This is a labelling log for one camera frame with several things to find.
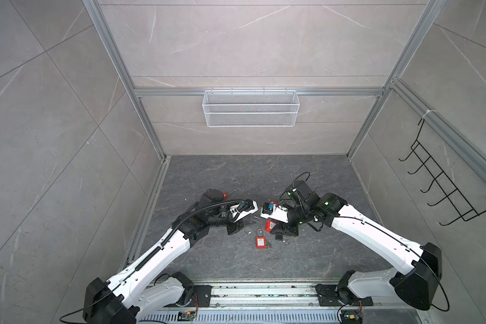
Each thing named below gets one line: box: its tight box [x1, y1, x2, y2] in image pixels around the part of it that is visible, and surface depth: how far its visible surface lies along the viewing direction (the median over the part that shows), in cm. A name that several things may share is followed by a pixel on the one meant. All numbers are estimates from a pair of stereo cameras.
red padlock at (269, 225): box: [264, 219, 277, 233], surface depth 72 cm
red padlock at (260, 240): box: [255, 228, 267, 250], surface depth 87 cm
